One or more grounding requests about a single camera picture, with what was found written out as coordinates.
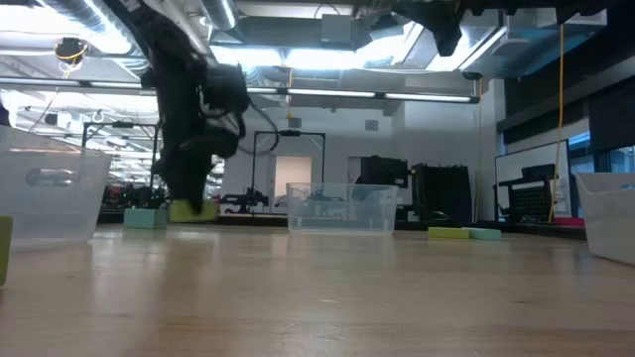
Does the black pegboard cart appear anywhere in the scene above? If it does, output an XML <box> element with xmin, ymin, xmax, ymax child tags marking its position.
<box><xmin>493</xmin><ymin>164</ymin><xmax>562</xmax><ymax>223</ymax></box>

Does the black gantry stand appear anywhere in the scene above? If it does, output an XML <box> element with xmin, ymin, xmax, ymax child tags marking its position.
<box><xmin>80</xmin><ymin>121</ymin><xmax>161</xmax><ymax>192</ymax></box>
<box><xmin>251</xmin><ymin>129</ymin><xmax>327</xmax><ymax>215</ymax></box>

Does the green arch block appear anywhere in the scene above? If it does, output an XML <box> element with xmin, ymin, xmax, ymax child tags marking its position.
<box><xmin>0</xmin><ymin>214</ymin><xmax>15</xmax><ymax>288</ymax></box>

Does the translucent grey plastic bin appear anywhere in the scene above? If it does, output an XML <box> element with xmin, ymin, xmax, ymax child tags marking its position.
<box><xmin>573</xmin><ymin>171</ymin><xmax>635</xmax><ymax>269</ymax></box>

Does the green rectangular block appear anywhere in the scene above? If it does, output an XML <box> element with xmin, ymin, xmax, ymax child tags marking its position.
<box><xmin>167</xmin><ymin>197</ymin><xmax>220</xmax><ymax>224</ymax></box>
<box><xmin>427</xmin><ymin>226</ymin><xmax>471</xmax><ymax>241</ymax></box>

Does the long ceiling light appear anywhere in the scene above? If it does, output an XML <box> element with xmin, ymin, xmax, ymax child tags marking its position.
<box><xmin>0</xmin><ymin>77</ymin><xmax>481</xmax><ymax>105</ymax></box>

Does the clear plastic bin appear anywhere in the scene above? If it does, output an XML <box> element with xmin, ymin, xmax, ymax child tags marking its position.
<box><xmin>285</xmin><ymin>181</ymin><xmax>400</xmax><ymax>236</ymax></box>
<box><xmin>0</xmin><ymin>124</ymin><xmax>114</xmax><ymax>249</ymax></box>

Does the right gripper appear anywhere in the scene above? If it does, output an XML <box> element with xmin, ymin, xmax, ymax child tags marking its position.
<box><xmin>391</xmin><ymin>0</ymin><xmax>468</xmax><ymax>59</ymax></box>

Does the window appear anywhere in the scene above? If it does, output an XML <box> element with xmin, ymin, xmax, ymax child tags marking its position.
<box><xmin>568</xmin><ymin>131</ymin><xmax>635</xmax><ymax>175</ymax></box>

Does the whiteboard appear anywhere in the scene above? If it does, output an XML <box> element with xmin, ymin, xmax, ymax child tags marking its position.
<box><xmin>494</xmin><ymin>139</ymin><xmax>572</xmax><ymax>222</ymax></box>

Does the black yellow cord reel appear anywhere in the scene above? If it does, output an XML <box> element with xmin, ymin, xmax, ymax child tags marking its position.
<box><xmin>53</xmin><ymin>37</ymin><xmax>90</xmax><ymax>68</ymax></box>

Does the grey ceiling unit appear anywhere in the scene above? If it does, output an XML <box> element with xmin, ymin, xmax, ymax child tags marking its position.
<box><xmin>319</xmin><ymin>13</ymin><xmax>358</xmax><ymax>51</ymax></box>

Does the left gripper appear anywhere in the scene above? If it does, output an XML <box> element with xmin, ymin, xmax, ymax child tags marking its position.
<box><xmin>151</xmin><ymin>111</ymin><xmax>247</xmax><ymax>216</ymax></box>

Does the round silver air duct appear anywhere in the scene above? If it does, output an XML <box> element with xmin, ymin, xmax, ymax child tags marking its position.
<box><xmin>37</xmin><ymin>0</ymin><xmax>150</xmax><ymax>75</ymax></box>

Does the black table frame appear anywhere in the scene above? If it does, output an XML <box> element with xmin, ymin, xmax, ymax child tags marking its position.
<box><xmin>96</xmin><ymin>211</ymin><xmax>587</xmax><ymax>243</ymax></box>

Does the black cabinet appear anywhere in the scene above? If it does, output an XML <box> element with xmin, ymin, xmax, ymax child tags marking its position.
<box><xmin>410</xmin><ymin>162</ymin><xmax>473</xmax><ymax>224</ymax></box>
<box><xmin>359</xmin><ymin>155</ymin><xmax>411</xmax><ymax>189</ymax></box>

